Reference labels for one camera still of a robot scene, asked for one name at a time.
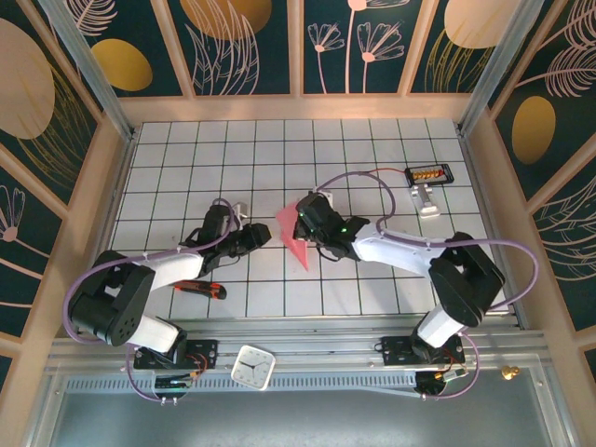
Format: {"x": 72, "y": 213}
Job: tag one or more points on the white plastic clip holder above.
{"x": 426, "y": 202}

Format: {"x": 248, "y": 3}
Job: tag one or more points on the grey metal shelf plate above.
{"x": 298, "y": 419}

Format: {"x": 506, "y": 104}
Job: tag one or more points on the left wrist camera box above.
{"x": 239, "y": 209}

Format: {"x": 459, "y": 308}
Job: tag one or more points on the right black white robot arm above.
{"x": 465, "y": 279}

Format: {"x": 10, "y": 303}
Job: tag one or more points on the black orange utility knife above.
{"x": 209, "y": 289}

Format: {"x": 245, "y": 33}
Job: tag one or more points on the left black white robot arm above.
{"x": 112, "y": 302}

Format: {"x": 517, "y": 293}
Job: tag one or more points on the aluminium mounting rail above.
{"x": 326, "y": 335}

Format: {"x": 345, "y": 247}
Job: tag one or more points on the aluminium frame post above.
{"x": 88, "y": 70}
{"x": 498, "y": 65}

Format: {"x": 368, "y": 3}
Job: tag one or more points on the white square analog clock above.
{"x": 251, "y": 367}

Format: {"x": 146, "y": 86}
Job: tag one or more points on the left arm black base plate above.
{"x": 205, "y": 349}

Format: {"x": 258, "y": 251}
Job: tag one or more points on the black board yellow connectors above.
{"x": 428, "y": 173}

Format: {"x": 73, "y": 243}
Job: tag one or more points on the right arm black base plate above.
{"x": 396, "y": 347}

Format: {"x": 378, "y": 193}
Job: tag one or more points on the small brass knob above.
{"x": 510, "y": 372}

